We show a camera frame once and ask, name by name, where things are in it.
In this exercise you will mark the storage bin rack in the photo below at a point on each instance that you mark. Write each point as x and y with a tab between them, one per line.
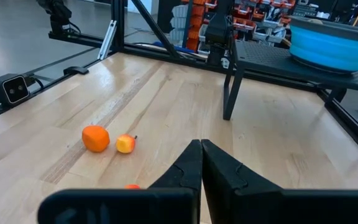
197	12

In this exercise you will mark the black boxy depth camera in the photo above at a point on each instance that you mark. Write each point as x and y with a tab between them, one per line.
9	90

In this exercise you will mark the silver aluminium bar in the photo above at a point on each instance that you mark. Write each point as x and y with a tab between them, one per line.
107	40

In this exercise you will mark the blue grey collapsible colander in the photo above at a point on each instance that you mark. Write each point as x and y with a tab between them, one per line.
331	46

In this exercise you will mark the black edge clip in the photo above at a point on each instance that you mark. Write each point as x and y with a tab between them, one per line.
76	71

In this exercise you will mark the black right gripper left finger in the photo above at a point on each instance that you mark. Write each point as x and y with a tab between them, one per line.
182	186

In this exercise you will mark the black mesh shelf riser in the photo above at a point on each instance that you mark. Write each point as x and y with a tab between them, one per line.
275	59

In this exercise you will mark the small orange stemmed fruit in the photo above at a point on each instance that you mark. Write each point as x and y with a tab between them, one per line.
125	144
132	186

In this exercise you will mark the brown green kiwi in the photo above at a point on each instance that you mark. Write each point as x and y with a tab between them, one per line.
315	21

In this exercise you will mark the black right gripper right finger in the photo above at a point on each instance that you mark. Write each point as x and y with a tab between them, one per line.
228	193

